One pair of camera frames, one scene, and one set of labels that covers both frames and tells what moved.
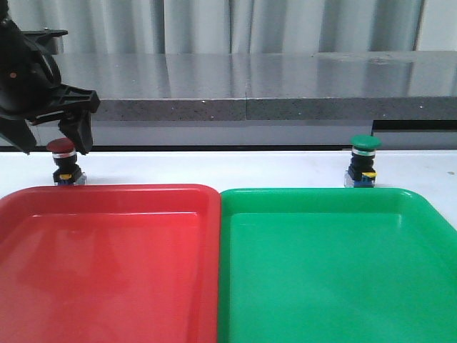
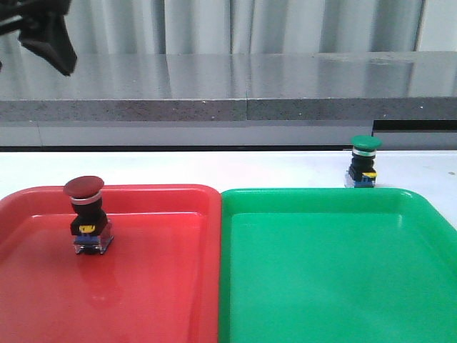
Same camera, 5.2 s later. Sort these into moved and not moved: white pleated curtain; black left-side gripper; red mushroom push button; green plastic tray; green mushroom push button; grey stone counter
Moved: red mushroom push button; black left-side gripper
Not moved: green plastic tray; white pleated curtain; grey stone counter; green mushroom push button
